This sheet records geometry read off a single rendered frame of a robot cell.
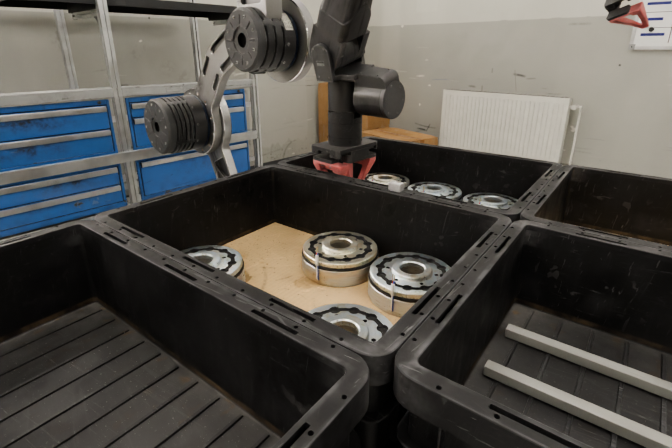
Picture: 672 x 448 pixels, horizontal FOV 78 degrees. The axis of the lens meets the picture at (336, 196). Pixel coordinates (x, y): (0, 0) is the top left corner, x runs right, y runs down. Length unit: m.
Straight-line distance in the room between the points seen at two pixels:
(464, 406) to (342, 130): 0.50
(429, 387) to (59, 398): 0.32
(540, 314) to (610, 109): 3.03
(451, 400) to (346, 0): 0.49
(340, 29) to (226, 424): 0.49
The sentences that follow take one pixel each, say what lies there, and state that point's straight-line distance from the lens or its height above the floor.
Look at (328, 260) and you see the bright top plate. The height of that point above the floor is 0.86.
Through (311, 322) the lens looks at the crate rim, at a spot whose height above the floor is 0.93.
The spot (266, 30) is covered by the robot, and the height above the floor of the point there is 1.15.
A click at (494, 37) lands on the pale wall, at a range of 3.75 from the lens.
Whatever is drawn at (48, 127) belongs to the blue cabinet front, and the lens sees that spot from 2.31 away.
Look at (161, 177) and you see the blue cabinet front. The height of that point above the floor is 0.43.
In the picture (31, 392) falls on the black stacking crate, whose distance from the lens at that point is 0.49.
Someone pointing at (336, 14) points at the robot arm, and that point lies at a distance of 0.62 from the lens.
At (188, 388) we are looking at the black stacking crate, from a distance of 0.43.
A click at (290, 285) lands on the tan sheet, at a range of 0.54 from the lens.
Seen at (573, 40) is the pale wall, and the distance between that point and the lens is 3.56.
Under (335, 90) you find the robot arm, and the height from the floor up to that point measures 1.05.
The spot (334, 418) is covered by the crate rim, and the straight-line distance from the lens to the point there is 0.25.
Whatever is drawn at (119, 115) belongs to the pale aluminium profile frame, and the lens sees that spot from 2.37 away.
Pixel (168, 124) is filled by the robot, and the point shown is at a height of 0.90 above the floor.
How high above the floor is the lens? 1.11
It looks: 20 degrees down
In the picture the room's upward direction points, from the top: straight up
